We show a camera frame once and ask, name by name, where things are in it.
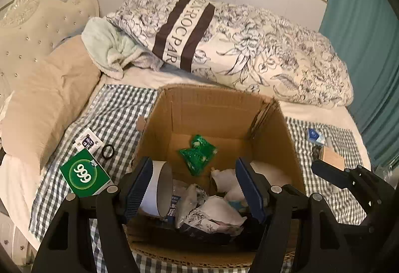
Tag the grey checked blanket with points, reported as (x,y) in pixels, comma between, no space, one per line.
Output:
(121,110)

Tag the green white medicine box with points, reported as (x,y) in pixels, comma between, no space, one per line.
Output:
(84,173)

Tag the floral pillow brown stripe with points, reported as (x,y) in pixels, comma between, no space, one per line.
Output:
(168,11)

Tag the silver packet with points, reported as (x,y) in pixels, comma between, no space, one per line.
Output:
(190,202)

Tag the small white printed packet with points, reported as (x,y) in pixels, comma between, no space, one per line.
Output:
(89,140)

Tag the white tape roll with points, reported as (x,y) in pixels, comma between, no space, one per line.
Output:
(152,188)

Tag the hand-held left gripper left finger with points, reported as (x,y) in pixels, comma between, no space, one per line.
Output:
(137,193)

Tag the floral duvet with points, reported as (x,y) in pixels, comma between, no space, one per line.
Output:
(280,64)

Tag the small grey tube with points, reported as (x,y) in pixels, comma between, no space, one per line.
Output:
(329,142)

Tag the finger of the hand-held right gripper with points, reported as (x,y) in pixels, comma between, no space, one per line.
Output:
(332,174)

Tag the beige pillow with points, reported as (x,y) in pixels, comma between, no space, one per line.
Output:
(53,95)

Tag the teal curtain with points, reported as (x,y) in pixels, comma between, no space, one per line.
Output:
(361,42)

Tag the blue labelled packet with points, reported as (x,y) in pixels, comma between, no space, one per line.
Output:
(174,207)

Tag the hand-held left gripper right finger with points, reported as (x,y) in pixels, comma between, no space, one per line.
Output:
(249,192)

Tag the cardboard box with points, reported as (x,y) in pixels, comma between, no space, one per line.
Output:
(202,110)

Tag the tan paper box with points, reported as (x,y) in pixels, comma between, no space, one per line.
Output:
(333,158)

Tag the cream tufted headboard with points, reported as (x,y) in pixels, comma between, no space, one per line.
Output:
(34,26)

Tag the crumpled floral paper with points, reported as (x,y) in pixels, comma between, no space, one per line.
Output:
(218,217)

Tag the mint green towel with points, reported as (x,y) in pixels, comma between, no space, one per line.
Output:
(106,42)

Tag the green snack packet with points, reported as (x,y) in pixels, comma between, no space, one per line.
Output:
(198,156)

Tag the blue white small box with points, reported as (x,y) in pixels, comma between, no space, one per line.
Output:
(313,136)

